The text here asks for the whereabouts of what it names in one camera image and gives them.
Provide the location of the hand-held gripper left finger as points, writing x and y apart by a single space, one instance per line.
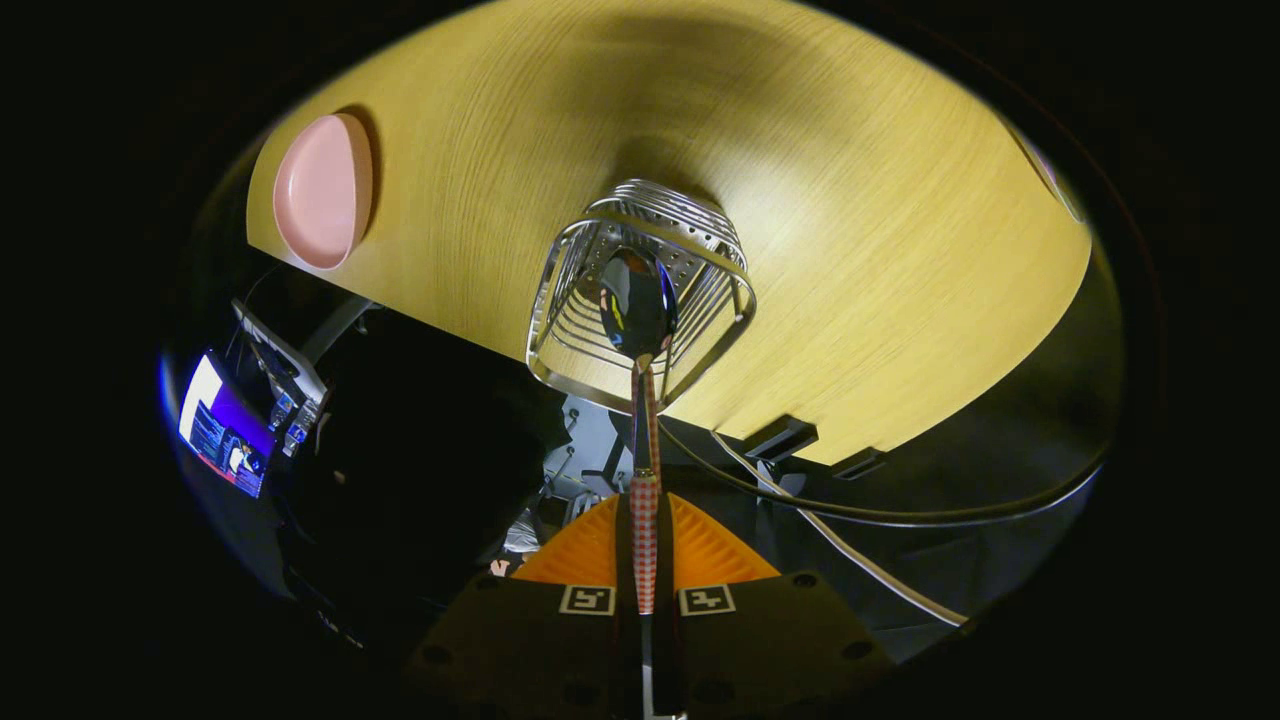
623 545

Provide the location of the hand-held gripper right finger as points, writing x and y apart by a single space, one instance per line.
668 545

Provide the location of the metal perforated basket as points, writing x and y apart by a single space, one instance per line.
600 340

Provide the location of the grey desk device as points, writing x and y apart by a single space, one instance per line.
290 380

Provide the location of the lit computer monitor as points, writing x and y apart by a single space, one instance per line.
225 425

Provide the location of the pink round plate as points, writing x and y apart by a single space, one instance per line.
320 190

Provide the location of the black table bracket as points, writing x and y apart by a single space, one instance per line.
782 437
860 463

